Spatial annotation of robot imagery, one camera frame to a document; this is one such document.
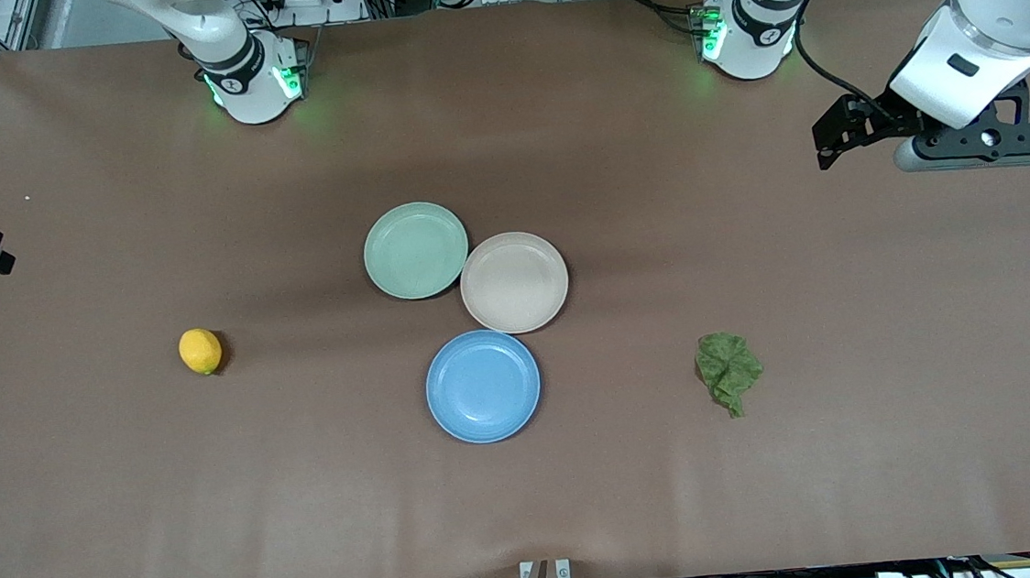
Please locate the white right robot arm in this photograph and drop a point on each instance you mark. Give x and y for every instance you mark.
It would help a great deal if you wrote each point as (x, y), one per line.
(234, 45)

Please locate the green plate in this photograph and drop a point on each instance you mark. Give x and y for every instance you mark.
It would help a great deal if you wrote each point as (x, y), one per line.
(415, 250)

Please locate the blue plate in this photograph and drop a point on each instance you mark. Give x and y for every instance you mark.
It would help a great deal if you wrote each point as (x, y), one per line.
(483, 386)

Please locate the beige plate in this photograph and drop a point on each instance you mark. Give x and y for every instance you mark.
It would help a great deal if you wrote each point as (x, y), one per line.
(514, 282)

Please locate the table cover sheet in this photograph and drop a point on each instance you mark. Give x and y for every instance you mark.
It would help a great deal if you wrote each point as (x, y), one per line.
(532, 508)

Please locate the green lettuce leaf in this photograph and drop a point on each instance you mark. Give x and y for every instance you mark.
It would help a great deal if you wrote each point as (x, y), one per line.
(728, 369)

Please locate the yellow lemon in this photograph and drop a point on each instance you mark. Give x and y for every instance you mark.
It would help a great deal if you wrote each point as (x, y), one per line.
(200, 351)

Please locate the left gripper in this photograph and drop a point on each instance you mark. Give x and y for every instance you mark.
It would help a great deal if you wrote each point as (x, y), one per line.
(881, 123)

